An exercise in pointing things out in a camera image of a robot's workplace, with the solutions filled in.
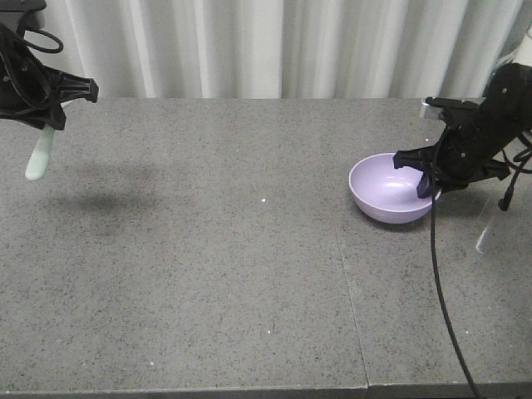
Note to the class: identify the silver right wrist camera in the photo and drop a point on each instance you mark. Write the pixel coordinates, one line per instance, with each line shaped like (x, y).
(445, 109)

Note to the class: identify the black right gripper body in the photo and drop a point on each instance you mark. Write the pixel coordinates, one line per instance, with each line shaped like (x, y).
(466, 149)

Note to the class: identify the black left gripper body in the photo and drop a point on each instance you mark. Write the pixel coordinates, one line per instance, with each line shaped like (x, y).
(33, 93)

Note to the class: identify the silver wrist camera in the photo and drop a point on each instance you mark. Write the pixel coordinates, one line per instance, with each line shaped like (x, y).
(445, 109)
(22, 15)

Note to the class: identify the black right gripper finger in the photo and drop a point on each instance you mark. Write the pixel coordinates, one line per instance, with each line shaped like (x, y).
(425, 188)

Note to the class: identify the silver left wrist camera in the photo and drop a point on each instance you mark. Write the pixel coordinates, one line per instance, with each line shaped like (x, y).
(22, 15)

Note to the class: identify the purple plastic bowl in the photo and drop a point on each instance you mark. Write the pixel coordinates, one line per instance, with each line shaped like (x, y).
(387, 194)

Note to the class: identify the pale green plastic spoon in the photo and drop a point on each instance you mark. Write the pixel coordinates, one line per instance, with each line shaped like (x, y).
(38, 161)

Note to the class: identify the white pleated curtain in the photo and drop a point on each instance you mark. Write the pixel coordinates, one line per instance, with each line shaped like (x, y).
(287, 49)

